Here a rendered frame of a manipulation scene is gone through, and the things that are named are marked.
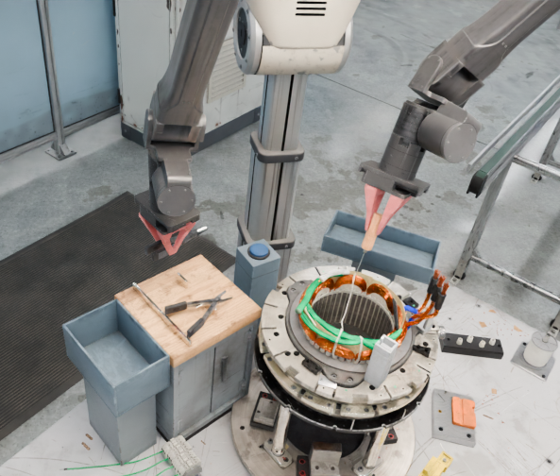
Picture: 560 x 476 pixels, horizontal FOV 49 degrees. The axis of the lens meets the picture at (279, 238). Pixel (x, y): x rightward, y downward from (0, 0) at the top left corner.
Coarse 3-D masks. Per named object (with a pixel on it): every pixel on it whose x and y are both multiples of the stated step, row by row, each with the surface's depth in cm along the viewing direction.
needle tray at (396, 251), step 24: (336, 216) 142; (360, 216) 140; (336, 240) 133; (360, 240) 140; (384, 240) 141; (408, 240) 139; (432, 240) 137; (360, 264) 136; (384, 264) 132; (408, 264) 130; (432, 264) 136
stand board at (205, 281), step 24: (192, 264) 121; (144, 288) 115; (168, 288) 115; (192, 288) 116; (216, 288) 117; (144, 312) 110; (192, 312) 111; (240, 312) 113; (168, 336) 106; (192, 336) 107; (216, 336) 108
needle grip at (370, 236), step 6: (372, 216) 95; (378, 216) 94; (372, 222) 95; (378, 222) 94; (372, 228) 95; (366, 234) 96; (372, 234) 95; (366, 240) 96; (372, 240) 96; (366, 246) 96
